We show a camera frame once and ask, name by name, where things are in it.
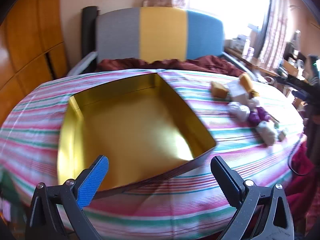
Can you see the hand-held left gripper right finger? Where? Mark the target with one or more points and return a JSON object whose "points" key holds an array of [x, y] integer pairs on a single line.
{"points": [[228, 182]]}

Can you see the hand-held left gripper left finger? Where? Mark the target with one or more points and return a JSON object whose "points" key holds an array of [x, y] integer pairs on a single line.
{"points": [[92, 182]]}

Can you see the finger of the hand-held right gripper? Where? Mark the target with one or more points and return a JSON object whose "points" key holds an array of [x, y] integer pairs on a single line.
{"points": [[292, 82], [301, 96]]}

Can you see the purple snack packet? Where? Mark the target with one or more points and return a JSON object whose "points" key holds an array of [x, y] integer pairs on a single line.
{"points": [[254, 118], [264, 113]]}

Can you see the clear rice cracker packet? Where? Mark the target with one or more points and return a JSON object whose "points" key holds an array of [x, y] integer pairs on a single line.
{"points": [[247, 83]]}

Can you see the puffed rice packet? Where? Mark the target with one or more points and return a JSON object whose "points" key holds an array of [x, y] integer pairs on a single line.
{"points": [[266, 132]]}

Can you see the white crinkled packet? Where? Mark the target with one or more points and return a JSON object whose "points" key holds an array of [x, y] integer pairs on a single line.
{"points": [[238, 110]]}

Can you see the gold tin box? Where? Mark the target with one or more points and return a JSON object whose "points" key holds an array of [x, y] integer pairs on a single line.
{"points": [[130, 125]]}

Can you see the person's right forearm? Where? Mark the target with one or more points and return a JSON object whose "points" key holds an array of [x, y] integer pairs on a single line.
{"points": [[313, 130]]}

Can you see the brown cardboard box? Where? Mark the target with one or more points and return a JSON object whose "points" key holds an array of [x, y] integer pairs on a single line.
{"points": [[291, 67]]}

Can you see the striped bed sheet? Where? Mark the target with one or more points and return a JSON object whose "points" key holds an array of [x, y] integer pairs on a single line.
{"points": [[225, 155]]}

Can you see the small white packet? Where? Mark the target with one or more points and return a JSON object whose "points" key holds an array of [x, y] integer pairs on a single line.
{"points": [[255, 102]]}

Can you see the white square packet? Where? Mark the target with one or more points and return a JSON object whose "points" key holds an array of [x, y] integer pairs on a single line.
{"points": [[235, 92]]}

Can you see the white printed box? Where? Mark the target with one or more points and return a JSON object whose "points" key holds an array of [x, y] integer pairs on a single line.
{"points": [[241, 40]]}

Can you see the red cloth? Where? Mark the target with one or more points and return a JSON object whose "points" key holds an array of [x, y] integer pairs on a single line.
{"points": [[302, 187]]}

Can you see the yellow cake packet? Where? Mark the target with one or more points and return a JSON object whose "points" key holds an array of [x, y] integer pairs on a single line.
{"points": [[218, 90]]}

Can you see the maroon blanket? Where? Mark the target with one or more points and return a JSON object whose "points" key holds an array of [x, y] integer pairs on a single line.
{"points": [[212, 63]]}

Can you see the green cloth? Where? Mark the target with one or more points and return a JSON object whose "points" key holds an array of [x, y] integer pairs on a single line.
{"points": [[8, 187]]}

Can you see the grey yellow blue headboard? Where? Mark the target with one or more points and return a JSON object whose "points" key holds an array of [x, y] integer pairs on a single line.
{"points": [[162, 32]]}

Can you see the wooden wardrobe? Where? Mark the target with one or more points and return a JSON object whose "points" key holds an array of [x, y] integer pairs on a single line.
{"points": [[25, 42]]}

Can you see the grey bed rail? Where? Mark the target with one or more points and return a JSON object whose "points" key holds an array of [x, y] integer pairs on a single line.
{"points": [[237, 62], [82, 63]]}

